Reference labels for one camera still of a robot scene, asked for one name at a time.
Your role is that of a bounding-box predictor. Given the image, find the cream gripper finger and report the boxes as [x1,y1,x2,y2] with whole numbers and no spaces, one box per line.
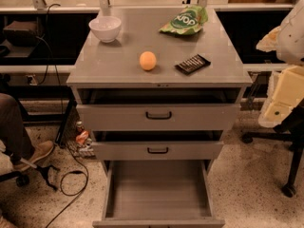
[258,66,304,128]

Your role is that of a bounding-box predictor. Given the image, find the dark rxbar chocolate bar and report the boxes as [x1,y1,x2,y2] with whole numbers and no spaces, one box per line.
[175,54,211,75]

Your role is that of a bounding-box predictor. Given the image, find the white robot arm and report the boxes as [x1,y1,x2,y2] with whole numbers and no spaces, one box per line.
[256,0,304,127]

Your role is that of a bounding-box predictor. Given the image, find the grey drawer cabinet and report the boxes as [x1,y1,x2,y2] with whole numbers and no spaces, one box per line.
[66,6,254,176]

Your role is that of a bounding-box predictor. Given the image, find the bottom grey drawer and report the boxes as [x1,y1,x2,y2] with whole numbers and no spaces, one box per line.
[93,160,225,228]

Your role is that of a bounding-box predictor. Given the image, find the grey drawer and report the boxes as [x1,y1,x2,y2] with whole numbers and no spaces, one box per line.
[93,160,225,228]
[77,88,239,131]
[92,130,223,161]

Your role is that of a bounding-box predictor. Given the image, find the middle grey drawer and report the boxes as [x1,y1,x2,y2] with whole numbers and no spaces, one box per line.
[92,130,223,161]

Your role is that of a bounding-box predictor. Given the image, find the top grey drawer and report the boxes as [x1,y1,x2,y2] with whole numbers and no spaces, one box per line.
[77,88,239,131]

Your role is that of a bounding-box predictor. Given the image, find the green chip bag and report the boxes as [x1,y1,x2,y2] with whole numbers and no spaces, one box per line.
[159,5,208,35]

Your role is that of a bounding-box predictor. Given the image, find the orange fruit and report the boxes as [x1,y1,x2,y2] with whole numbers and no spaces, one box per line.
[140,51,157,71]

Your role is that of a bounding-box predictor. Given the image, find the white bowl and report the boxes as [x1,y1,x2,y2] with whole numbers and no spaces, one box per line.
[89,16,122,43]

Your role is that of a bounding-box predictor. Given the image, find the small bottles on floor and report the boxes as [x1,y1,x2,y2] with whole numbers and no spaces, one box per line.
[75,121,93,154]

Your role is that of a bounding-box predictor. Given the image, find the tan shoe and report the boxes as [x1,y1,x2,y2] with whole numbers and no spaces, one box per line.
[12,141,54,172]

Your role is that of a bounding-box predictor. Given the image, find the dark box on shelf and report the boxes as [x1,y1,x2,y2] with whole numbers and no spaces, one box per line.
[3,21,38,47]

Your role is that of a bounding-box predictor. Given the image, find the person leg brown trousers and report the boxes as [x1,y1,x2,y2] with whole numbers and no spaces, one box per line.
[0,93,34,160]

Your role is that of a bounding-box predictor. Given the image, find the black office chair base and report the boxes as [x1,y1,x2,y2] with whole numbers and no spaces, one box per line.
[0,157,61,192]

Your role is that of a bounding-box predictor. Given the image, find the black floor cable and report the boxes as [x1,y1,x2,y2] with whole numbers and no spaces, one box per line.
[44,142,90,228]

